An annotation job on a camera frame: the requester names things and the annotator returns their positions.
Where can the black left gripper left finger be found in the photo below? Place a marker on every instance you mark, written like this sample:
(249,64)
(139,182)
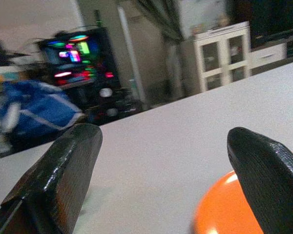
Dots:
(53,175)

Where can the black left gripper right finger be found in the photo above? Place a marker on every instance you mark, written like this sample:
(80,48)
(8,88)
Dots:
(268,180)

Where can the orange plate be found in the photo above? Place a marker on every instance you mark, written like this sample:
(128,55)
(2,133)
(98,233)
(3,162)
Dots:
(219,209)

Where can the blue bag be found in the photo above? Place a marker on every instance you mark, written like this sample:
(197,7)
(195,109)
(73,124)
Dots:
(36,112)

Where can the black computer tower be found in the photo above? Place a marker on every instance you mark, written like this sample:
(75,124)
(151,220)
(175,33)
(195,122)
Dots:
(75,56)

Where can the white glass-door cabinet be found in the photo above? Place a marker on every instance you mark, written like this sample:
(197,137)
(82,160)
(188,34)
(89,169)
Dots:
(224,65)

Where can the white drawer unit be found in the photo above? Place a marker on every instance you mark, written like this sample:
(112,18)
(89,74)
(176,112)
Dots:
(268,56)

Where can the black television screen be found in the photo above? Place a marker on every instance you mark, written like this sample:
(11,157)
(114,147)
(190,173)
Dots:
(276,19)

